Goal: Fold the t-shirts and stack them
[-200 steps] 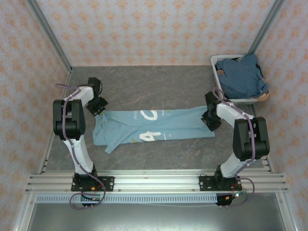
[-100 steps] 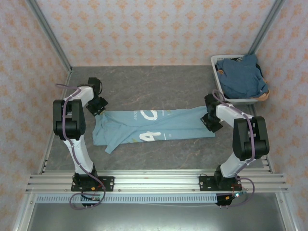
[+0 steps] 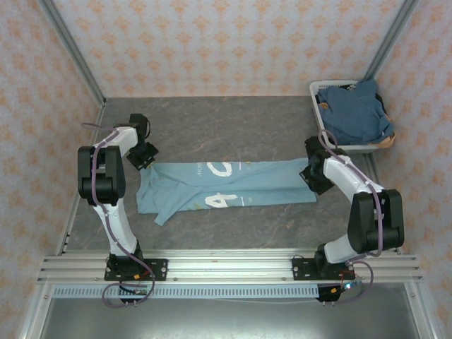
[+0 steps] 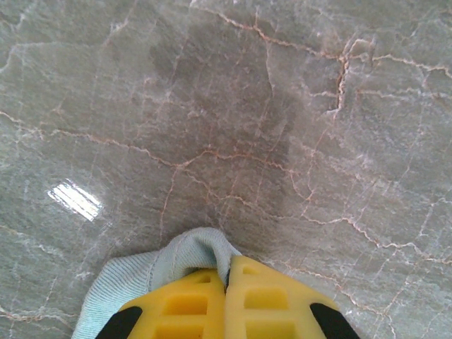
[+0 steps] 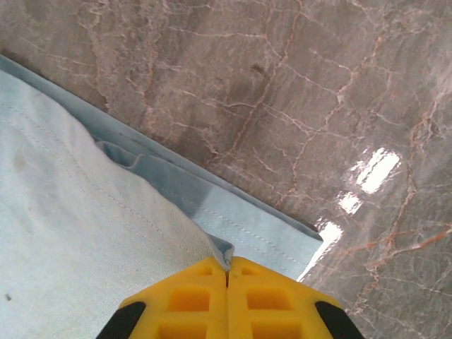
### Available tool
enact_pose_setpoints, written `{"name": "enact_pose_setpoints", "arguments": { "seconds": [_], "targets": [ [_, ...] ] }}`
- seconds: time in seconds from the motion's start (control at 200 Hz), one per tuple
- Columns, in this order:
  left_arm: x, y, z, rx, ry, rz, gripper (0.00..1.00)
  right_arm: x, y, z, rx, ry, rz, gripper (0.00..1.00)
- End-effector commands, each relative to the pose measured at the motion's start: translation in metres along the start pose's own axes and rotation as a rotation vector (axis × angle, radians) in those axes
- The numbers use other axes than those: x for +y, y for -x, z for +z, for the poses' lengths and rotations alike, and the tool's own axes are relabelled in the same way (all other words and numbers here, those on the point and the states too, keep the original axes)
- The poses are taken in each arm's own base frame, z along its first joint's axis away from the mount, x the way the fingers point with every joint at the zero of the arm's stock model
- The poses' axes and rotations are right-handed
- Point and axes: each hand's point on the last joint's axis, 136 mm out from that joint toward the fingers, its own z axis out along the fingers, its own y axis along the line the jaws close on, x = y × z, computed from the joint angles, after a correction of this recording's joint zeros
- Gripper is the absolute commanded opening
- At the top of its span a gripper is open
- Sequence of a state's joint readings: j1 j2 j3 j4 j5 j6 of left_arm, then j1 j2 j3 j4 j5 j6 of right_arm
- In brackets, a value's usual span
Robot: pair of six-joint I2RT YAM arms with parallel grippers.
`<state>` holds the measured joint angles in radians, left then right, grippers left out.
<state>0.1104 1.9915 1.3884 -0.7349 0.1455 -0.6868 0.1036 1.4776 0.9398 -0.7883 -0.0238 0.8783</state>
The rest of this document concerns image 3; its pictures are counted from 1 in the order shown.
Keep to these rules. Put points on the light blue printed t-shirt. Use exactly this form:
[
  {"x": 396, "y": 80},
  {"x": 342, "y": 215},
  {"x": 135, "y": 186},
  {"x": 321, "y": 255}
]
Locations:
[{"x": 254, "y": 176}]

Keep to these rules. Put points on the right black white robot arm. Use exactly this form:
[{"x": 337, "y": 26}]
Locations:
[{"x": 374, "y": 219}]

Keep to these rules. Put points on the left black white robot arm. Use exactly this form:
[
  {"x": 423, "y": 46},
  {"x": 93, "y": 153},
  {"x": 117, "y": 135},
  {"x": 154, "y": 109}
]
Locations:
[{"x": 106, "y": 180}]

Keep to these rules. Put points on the dark blue t-shirt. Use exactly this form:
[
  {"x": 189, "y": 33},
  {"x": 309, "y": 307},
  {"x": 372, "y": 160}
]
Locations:
[{"x": 353, "y": 113}]

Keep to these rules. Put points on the orange brown t-shirt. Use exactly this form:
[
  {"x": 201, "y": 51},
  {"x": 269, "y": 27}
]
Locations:
[{"x": 390, "y": 139}]

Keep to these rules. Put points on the white plastic laundry basket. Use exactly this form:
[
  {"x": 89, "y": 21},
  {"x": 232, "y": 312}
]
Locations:
[{"x": 316, "y": 92}]

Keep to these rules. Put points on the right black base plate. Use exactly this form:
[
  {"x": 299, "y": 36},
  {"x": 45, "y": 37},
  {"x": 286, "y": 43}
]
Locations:
[{"x": 303, "y": 269}]

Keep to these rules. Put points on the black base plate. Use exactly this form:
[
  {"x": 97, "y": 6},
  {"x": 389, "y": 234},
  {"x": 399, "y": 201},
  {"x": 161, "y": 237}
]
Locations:
[
  {"x": 157, "y": 269},
  {"x": 303, "y": 269}
]

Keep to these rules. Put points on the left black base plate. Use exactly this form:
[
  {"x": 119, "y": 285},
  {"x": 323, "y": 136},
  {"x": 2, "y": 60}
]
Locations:
[{"x": 157, "y": 269}]

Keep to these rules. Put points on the aluminium cross rail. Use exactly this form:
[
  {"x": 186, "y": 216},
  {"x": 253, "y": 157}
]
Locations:
[{"x": 229, "y": 265}]

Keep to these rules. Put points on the aluminium corner post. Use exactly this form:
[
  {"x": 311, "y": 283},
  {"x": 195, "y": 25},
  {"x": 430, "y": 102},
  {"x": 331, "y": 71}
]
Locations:
[
  {"x": 388, "y": 39},
  {"x": 74, "y": 53}
]

